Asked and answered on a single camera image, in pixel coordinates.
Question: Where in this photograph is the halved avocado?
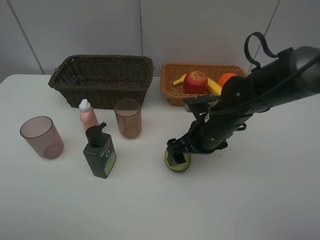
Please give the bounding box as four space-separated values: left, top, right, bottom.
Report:
164 150 192 173

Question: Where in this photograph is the dark green pump bottle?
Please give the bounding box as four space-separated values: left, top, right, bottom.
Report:
83 122 117 179

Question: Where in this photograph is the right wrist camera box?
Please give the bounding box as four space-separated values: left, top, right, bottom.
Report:
183 94 220 114

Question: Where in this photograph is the dark brown wicker basket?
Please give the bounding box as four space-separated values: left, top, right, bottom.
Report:
48 54 154 110

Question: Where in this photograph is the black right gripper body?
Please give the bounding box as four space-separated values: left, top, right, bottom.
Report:
174 113 248 155

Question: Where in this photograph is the right translucent brown cup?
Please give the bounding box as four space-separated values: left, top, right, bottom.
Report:
114 98 142 140

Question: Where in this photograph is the red apple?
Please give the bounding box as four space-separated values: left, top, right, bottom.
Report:
183 71 208 95

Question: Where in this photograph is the light brown wicker basket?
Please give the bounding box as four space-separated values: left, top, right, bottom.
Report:
160 63 247 107

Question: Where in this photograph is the orange tangerine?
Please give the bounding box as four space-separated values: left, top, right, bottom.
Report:
218 72 237 87

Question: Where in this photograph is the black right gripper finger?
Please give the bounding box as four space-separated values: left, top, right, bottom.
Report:
166 138 185 166

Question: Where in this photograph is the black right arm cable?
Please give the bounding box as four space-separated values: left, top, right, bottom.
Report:
209 31 320 116

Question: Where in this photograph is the yellow banana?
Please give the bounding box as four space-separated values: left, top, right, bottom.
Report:
173 74 222 96

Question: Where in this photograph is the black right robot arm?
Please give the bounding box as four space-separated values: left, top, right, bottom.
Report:
164 46 320 172

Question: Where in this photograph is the pink bottle white cap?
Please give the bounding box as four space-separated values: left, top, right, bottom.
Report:
78 99 99 132

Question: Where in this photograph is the left translucent pink cup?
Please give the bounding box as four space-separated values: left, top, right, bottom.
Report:
19 116 64 160

